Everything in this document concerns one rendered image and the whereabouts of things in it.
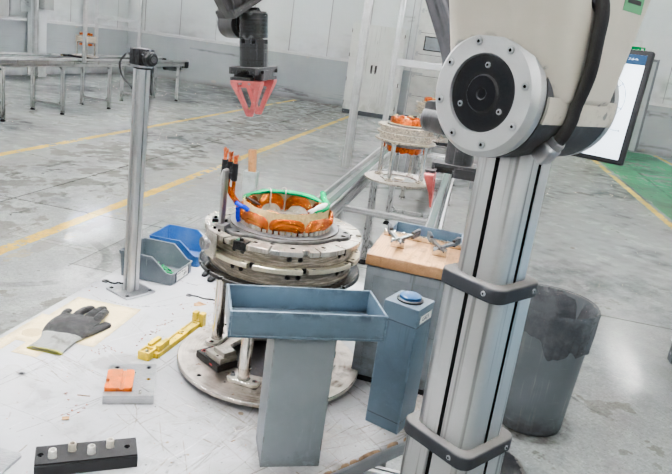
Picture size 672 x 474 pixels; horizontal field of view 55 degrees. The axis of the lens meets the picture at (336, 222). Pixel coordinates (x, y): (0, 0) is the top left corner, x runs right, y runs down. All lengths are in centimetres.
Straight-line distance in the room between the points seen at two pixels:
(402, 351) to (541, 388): 168
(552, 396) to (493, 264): 198
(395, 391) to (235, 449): 31
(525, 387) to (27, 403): 204
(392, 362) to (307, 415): 21
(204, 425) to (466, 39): 80
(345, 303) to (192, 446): 35
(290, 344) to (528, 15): 59
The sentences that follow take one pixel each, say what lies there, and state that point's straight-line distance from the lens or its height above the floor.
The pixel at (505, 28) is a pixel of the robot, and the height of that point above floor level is 151.
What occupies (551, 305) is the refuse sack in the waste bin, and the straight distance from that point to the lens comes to 304.
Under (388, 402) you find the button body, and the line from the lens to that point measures 125.
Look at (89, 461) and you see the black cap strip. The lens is 112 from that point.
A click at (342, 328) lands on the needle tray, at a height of 104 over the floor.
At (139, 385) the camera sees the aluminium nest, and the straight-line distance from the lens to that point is 131.
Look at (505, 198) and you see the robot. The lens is 89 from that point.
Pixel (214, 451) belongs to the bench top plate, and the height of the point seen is 78.
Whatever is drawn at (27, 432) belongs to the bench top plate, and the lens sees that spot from 124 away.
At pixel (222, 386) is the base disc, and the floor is 80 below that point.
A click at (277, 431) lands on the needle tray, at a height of 85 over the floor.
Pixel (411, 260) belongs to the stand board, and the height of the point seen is 107.
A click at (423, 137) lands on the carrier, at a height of 106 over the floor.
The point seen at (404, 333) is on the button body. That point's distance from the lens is 118.
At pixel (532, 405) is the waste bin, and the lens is 287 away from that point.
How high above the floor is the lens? 146
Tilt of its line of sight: 15 degrees down
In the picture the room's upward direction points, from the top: 8 degrees clockwise
